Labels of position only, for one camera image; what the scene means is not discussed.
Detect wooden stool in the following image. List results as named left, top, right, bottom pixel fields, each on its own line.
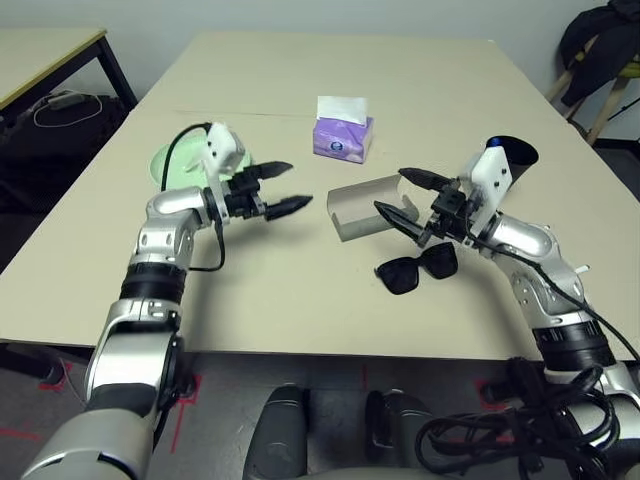
left=547, top=37, right=640, bottom=146

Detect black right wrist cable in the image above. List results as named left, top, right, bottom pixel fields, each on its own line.
left=464, top=234, right=640, bottom=361

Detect black sunglasses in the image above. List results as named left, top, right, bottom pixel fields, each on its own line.
left=373, top=243, right=459, bottom=296

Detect black plastic cup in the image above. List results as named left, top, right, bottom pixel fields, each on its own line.
left=482, top=134, right=540, bottom=201

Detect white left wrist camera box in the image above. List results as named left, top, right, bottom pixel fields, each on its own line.
left=203, top=121, right=247, bottom=189

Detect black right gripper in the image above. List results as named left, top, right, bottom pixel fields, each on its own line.
left=373, top=167, right=481, bottom=249

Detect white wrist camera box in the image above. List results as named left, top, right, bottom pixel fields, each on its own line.
left=203, top=121, right=247, bottom=189
left=459, top=145, right=516, bottom=236

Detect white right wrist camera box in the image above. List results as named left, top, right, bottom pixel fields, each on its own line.
left=459, top=145, right=516, bottom=236

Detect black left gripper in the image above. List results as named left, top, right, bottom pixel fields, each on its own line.
left=222, top=160, right=315, bottom=222

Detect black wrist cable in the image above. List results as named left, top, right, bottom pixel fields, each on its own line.
left=160, top=122, right=226, bottom=274
left=464, top=234, right=640, bottom=361

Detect robot left leg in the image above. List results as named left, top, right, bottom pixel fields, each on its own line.
left=242, top=383, right=311, bottom=480

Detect beige side table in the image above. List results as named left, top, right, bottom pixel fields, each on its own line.
left=0, top=27, right=139, bottom=121

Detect black jacket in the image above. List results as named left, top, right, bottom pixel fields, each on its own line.
left=558, top=0, right=640, bottom=106

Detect white cable loop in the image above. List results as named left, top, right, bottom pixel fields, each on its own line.
left=32, top=89, right=104, bottom=129

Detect green plastic plate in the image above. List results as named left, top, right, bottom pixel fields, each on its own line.
left=147, top=139, right=256, bottom=194

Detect black table foot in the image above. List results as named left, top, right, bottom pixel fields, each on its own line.
left=482, top=377, right=511, bottom=401
left=34, top=359, right=69, bottom=386

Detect purple tissue pack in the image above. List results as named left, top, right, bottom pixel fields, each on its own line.
left=312, top=95, right=375, bottom=165

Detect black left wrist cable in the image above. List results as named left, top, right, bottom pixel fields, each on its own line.
left=160, top=122, right=226, bottom=274

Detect grey glasses case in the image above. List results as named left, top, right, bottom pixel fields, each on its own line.
left=326, top=173, right=421, bottom=243

